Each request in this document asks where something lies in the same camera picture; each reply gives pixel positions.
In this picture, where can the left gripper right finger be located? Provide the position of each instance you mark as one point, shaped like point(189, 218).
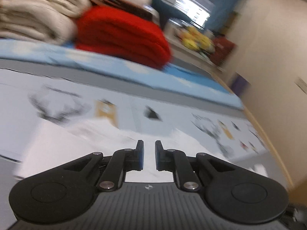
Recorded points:
point(182, 167)

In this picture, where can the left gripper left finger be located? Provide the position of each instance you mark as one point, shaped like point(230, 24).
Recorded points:
point(113, 168)

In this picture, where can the white long-sleeve shirt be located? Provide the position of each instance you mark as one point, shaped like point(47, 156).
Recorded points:
point(52, 145)

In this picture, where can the dark red cushion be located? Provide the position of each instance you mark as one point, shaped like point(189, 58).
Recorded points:
point(223, 48)

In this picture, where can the yellow plush toys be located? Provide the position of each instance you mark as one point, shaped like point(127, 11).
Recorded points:
point(192, 39)

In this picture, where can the red knitted blanket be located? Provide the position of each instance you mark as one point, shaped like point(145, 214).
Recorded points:
point(117, 33)

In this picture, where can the blue curtain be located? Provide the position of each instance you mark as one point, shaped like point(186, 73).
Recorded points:
point(220, 14)

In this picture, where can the cream folded blanket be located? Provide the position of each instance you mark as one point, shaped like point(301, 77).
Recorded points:
point(49, 21)

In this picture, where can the purple box by wall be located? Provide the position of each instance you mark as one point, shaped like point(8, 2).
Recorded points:
point(239, 85)

